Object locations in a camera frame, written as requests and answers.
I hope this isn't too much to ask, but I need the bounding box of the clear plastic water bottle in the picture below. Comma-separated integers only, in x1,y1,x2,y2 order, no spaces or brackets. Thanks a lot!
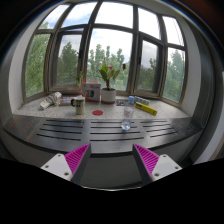
121,96,134,131

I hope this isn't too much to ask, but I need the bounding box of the pack of small bottles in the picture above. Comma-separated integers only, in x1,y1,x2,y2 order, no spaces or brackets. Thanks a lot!
134,96,150,106

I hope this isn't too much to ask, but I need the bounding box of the white mug with print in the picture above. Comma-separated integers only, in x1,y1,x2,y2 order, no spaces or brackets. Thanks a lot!
70,96,85,115

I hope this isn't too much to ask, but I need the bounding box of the yellow long box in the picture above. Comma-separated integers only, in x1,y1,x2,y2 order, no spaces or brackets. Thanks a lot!
135,102,157,115

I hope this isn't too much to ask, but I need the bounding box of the dark slatted radiator cover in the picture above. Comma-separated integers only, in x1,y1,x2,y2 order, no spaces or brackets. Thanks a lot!
3,115,202,154

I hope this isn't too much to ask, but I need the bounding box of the red round coaster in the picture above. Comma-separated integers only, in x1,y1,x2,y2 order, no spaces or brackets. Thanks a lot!
92,110,103,116

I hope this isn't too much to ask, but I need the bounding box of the potted plant in white pot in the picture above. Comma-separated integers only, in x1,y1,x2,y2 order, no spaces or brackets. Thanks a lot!
99,60,121,104

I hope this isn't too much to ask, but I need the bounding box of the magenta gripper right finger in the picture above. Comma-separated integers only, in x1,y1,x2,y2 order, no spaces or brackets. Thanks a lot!
132,144,181,184

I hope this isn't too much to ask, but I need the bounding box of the red and white box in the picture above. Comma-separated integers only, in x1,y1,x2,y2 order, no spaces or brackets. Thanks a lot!
82,83,101,102

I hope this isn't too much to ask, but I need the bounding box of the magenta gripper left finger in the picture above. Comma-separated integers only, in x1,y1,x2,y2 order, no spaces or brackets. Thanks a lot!
42,143,91,184

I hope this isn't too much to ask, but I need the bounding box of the bay window frame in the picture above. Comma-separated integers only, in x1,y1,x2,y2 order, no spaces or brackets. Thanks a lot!
22,0,186,106

